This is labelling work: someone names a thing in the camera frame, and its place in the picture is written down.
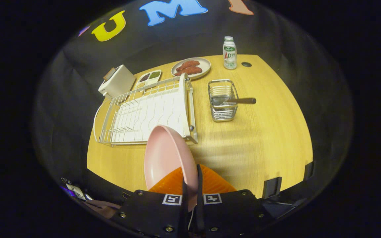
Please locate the red meat piece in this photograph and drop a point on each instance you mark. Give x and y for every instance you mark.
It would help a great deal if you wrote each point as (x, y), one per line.
(190, 70)
(188, 64)

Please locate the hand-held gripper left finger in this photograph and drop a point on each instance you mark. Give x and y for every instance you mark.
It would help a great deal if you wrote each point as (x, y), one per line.
(150, 215)

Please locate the pink plate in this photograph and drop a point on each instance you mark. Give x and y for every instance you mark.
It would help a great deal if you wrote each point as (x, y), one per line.
(167, 155)

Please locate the white toaster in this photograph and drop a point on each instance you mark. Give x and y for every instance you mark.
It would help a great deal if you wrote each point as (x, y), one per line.
(121, 82)

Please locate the white drink bottle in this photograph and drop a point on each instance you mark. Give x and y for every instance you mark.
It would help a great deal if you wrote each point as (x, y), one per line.
(230, 56)

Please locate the black table edge bracket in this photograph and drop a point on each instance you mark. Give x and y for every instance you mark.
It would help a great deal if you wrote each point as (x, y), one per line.
(272, 187)
(309, 170)

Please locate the beige plate with meat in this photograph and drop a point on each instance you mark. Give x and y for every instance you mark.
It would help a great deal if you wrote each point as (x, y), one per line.
(205, 66)

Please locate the white printed tag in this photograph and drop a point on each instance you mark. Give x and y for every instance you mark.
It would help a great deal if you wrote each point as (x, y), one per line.
(78, 191)

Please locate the white divided bean tray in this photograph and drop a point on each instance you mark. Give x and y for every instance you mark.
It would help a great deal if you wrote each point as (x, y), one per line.
(148, 79)

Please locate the brown toast slice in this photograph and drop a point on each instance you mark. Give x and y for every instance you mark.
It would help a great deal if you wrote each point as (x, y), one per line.
(109, 74)

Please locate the black round table grommet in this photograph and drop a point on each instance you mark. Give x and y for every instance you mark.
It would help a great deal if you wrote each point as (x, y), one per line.
(246, 64)

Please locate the brownish pink cloth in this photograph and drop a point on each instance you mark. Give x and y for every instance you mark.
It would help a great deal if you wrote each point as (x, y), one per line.
(104, 209)

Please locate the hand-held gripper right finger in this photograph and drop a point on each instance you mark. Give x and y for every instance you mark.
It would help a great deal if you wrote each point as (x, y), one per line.
(199, 211)

